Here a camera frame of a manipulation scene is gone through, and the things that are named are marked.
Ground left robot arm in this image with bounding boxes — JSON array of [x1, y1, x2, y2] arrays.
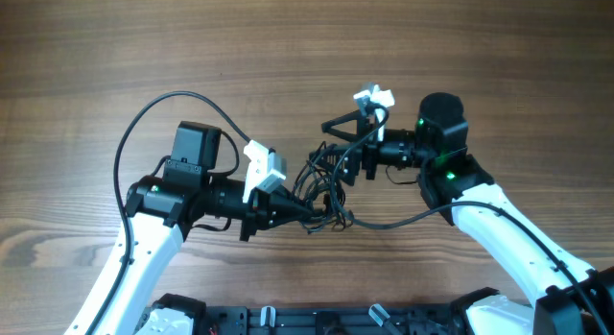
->
[[67, 121, 316, 334]]

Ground left black camera cable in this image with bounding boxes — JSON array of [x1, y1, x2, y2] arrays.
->
[[83, 90, 253, 335]]

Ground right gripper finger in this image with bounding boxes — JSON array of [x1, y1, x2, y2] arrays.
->
[[321, 110, 372, 142], [309, 144, 360, 186]]

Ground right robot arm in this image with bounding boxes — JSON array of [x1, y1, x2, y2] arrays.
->
[[321, 90, 613, 334]]

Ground black camera cable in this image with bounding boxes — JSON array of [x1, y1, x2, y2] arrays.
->
[[83, 90, 253, 335], [328, 104, 610, 335]]

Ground black cable bundle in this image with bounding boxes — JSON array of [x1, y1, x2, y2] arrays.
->
[[290, 141, 356, 235]]

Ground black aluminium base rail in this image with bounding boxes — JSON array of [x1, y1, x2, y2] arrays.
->
[[138, 303, 481, 335]]

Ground right black camera cable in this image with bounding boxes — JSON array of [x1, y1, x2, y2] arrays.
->
[[328, 104, 610, 335]]

